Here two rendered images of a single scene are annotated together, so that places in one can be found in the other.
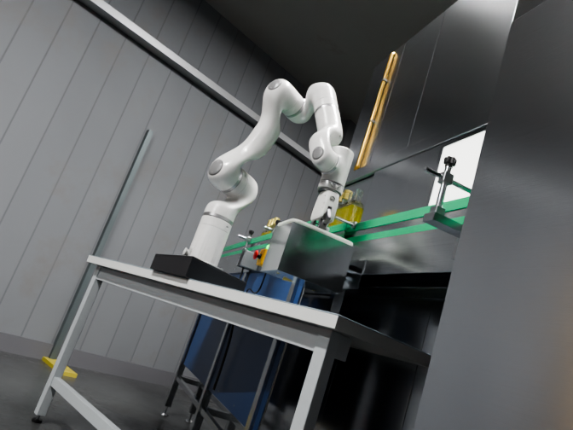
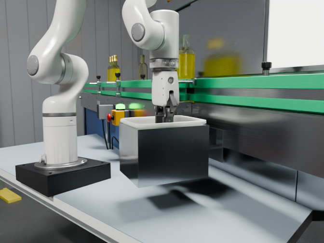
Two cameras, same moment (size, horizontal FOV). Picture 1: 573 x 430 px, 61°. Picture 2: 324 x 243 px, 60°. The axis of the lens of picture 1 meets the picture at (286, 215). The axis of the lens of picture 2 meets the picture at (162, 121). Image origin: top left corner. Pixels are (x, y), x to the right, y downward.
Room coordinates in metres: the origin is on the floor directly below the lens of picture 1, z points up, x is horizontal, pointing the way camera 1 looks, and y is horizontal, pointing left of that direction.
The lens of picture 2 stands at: (0.72, 0.02, 1.11)
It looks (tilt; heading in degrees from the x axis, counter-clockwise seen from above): 7 degrees down; 351
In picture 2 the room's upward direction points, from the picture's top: straight up
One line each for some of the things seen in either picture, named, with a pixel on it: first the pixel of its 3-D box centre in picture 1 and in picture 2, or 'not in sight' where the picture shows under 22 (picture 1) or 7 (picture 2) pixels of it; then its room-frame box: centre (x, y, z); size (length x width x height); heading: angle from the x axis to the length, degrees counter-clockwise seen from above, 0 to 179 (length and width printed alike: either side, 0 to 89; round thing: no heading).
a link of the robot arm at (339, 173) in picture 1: (336, 166); (163, 35); (1.53, -0.11, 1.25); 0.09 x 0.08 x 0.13; 134
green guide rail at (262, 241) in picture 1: (257, 243); (107, 88); (2.55, 0.10, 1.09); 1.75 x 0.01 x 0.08; 17
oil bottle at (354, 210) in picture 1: (349, 225); (185, 74); (1.85, -0.25, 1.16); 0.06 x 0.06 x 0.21; 16
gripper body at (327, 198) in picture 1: (325, 206); (164, 86); (1.54, -0.11, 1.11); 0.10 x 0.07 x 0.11; 15
